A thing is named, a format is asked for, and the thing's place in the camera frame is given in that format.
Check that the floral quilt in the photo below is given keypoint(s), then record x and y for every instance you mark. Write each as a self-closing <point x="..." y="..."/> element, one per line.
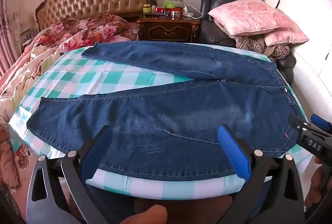
<point x="77" y="31"/>

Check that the black leather armchair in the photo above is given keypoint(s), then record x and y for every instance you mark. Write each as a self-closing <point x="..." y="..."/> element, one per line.
<point x="210" y="31"/>

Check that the pink curtain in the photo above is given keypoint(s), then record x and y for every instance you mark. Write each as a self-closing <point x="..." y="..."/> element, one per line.
<point x="7" y="44"/>

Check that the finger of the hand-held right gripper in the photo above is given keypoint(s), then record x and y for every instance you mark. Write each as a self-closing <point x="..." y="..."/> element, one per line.
<point x="320" y="121"/>
<point x="298" y="124"/>

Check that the green plastic bag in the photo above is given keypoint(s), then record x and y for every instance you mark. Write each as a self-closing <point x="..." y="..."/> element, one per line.
<point x="169" y="4"/>

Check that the green white checked cloth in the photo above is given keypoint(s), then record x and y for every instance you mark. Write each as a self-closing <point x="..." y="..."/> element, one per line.
<point x="116" y="78"/>

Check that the blue denim pants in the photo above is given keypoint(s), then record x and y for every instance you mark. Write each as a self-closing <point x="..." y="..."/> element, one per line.
<point x="181" y="115"/>

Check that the yellow jar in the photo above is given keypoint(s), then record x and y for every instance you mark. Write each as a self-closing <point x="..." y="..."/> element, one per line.
<point x="147" y="8"/>

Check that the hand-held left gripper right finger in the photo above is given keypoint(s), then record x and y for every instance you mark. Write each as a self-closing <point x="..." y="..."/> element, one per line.
<point x="233" y="153"/>

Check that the person's left hand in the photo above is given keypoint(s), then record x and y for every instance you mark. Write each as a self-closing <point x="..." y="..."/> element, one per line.
<point x="147" y="215"/>

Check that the small pink pillow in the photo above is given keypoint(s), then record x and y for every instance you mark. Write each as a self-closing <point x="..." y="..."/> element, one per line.
<point x="288" y="37"/>

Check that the beige plaid blanket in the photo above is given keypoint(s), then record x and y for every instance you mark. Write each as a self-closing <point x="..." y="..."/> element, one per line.
<point x="249" y="43"/>

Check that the large pink pillow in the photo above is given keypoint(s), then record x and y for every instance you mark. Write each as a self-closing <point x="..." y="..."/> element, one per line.
<point x="254" y="16"/>

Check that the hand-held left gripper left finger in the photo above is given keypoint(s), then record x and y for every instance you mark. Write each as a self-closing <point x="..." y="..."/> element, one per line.
<point x="97" y="153"/>

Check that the small wall picture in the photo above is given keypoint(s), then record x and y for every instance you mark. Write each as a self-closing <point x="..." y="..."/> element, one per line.
<point x="27" y="35"/>

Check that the person's right hand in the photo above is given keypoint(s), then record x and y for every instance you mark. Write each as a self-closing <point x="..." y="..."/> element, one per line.
<point x="313" y="187"/>

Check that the dark wooden nightstand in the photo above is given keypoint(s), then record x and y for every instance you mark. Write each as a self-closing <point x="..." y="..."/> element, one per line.
<point x="168" y="29"/>

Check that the red box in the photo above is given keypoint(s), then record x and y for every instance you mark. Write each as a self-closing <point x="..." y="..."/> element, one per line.
<point x="177" y="9"/>

